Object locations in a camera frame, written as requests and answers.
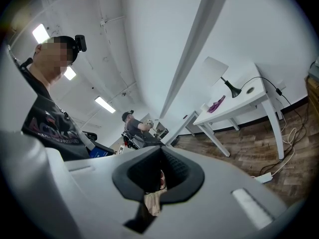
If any rectangular ceiling light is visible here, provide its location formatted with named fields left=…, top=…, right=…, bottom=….
left=32, top=23, right=51, bottom=44
left=63, top=66, right=77, bottom=81
left=94, top=96, right=117, bottom=114

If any black office chair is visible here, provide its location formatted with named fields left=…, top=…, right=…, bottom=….
left=81, top=130, right=98, bottom=142

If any white power strip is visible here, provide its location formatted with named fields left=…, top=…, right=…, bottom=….
left=254, top=172, right=273, bottom=184

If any white shade black base lamp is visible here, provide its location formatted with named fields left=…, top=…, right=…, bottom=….
left=200, top=56, right=243, bottom=99

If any blue box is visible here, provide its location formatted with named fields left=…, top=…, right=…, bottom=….
left=89, top=147, right=110, bottom=159

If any purple cloth item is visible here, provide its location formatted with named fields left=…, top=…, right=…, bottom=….
left=207, top=95, right=226, bottom=114

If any person's head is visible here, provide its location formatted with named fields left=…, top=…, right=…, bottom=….
left=33, top=35, right=80, bottom=86

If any black lamp cable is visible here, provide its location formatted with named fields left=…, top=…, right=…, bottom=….
left=240, top=76, right=311, bottom=177

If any black head-mounted camera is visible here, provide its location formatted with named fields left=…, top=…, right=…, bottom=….
left=74, top=34, right=88, bottom=53

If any person's black printed t-shirt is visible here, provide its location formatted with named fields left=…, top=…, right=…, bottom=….
left=20, top=63, right=97, bottom=162

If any white floor cable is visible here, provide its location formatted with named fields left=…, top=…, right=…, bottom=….
left=250, top=112, right=298, bottom=179

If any wooden cabinet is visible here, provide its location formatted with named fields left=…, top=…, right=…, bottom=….
left=305, top=75, right=319, bottom=120

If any small white table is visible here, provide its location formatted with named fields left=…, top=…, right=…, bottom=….
left=164, top=110, right=200, bottom=147

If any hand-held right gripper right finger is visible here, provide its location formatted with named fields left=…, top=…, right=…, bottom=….
left=159, top=146, right=205, bottom=205

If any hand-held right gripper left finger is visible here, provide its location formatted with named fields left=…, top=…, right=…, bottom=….
left=112, top=145, right=163, bottom=202

